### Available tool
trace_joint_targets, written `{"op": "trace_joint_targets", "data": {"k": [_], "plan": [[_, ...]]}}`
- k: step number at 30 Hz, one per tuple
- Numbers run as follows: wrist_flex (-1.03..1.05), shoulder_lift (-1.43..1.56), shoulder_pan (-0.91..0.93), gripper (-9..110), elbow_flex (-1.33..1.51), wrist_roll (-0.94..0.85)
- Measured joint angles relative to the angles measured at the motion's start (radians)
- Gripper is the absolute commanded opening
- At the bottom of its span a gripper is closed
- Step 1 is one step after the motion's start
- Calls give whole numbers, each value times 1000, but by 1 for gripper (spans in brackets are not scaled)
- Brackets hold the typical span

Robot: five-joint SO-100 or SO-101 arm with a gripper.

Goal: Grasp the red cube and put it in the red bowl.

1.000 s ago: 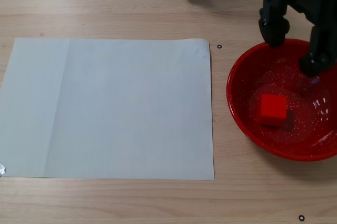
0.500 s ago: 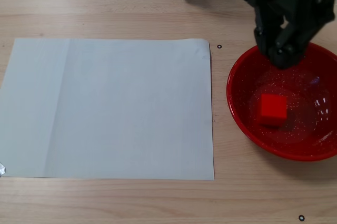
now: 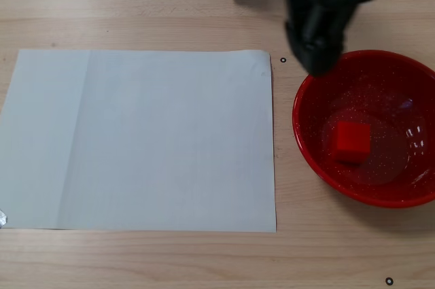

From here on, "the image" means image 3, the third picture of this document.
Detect red cube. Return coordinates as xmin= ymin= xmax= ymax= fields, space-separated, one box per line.
xmin=328 ymin=120 xmax=372 ymax=167

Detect red speckled bowl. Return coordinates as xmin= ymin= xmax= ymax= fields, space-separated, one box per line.
xmin=292 ymin=50 xmax=435 ymax=209

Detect white paper sheet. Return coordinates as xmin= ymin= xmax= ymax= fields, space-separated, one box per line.
xmin=0 ymin=49 xmax=278 ymax=235

